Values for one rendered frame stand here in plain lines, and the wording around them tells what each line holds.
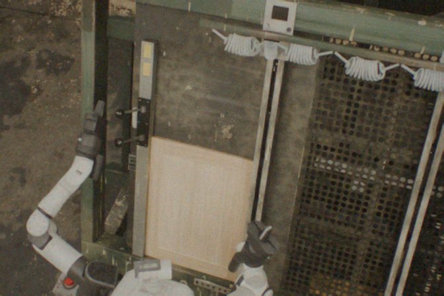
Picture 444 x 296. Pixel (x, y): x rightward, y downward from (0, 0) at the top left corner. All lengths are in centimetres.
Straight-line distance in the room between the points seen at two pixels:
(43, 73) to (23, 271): 159
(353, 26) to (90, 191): 130
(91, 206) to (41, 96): 206
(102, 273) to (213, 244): 55
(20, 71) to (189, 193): 267
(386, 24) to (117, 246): 150
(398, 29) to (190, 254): 126
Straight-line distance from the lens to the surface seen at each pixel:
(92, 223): 268
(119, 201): 294
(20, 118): 452
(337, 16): 195
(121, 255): 268
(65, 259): 219
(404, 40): 194
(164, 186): 245
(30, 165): 424
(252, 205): 228
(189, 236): 252
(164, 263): 202
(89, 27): 234
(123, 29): 236
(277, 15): 197
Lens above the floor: 326
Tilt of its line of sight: 55 degrees down
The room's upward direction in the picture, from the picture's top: 10 degrees counter-clockwise
